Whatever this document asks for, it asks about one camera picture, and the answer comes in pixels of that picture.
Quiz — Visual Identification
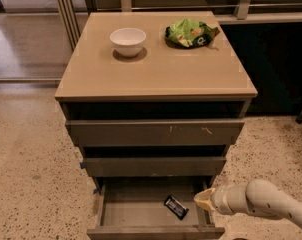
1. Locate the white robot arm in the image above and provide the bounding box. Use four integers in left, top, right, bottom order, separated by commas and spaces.
194, 179, 302, 229

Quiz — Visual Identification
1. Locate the green chip bag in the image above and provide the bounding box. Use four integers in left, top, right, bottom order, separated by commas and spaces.
165, 18, 220, 49

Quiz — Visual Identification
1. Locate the middle grey drawer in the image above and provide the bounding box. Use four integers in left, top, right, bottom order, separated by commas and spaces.
82, 157, 226, 177

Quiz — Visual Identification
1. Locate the metal railing frame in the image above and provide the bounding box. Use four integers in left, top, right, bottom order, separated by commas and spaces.
57, 0, 302, 46

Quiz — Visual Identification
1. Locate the top grey drawer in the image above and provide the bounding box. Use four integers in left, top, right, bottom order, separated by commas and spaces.
65, 119, 244, 147

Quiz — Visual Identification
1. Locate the blueberry rxbar dark wrapper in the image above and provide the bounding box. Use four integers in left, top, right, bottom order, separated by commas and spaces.
164, 195, 189, 220

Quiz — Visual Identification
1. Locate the bottom open grey drawer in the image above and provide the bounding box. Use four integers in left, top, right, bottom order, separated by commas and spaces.
87, 177, 225, 240

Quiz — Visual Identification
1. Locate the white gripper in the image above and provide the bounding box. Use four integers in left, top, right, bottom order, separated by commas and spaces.
194, 185, 234, 215

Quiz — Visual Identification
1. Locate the white ceramic bowl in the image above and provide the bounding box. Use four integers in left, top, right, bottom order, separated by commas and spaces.
110, 28, 146, 57

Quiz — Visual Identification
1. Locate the grey drawer cabinet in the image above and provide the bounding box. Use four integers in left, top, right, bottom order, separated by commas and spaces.
54, 11, 259, 240

